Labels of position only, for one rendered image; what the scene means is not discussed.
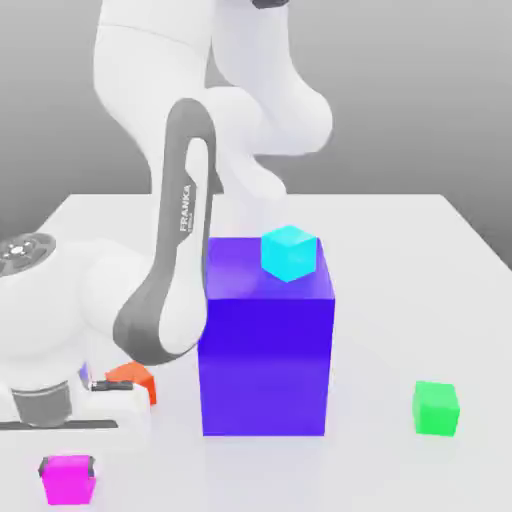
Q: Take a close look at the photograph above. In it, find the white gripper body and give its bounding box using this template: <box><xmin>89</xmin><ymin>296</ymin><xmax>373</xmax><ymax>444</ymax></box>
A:
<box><xmin>0</xmin><ymin>418</ymin><xmax>120</xmax><ymax>451</ymax></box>

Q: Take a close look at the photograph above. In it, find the small magenta cube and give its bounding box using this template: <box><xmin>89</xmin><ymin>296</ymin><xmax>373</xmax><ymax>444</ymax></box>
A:
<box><xmin>40</xmin><ymin>454</ymin><xmax>98</xmax><ymax>506</ymax></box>

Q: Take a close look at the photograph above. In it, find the small orange cube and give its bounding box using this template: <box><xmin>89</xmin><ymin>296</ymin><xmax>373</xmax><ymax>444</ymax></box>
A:
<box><xmin>104</xmin><ymin>360</ymin><xmax>158</xmax><ymax>406</ymax></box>

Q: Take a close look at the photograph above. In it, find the small cyan cube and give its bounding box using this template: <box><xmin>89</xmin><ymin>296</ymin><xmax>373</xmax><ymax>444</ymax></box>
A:
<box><xmin>260</xmin><ymin>224</ymin><xmax>320</xmax><ymax>284</ymax></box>

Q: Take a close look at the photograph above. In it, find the small green cube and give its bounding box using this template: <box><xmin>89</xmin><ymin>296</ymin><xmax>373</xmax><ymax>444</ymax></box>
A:
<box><xmin>411</xmin><ymin>380</ymin><xmax>461</xmax><ymax>438</ymax></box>

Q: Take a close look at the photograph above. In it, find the large blue box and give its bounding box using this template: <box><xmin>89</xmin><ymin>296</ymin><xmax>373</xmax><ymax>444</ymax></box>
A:
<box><xmin>197</xmin><ymin>236</ymin><xmax>336</xmax><ymax>438</ymax></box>

